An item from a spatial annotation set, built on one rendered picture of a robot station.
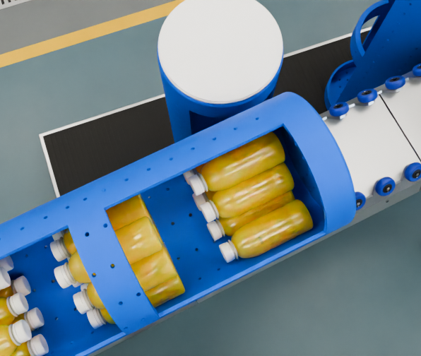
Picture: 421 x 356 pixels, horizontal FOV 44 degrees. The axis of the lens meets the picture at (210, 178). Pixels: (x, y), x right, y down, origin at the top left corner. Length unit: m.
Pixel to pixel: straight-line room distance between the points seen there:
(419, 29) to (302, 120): 0.63
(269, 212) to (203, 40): 0.41
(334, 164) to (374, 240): 1.30
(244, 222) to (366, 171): 0.33
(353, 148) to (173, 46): 0.47
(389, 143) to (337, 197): 0.38
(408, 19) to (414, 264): 1.09
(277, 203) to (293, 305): 1.06
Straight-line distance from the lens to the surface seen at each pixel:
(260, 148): 1.00
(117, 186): 0.91
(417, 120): 1.33
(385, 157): 1.27
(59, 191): 2.07
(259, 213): 1.08
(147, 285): 0.97
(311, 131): 0.92
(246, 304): 2.08
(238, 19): 1.23
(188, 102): 1.17
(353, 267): 2.16
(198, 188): 0.99
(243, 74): 1.16
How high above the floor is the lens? 2.08
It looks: 75 degrees down
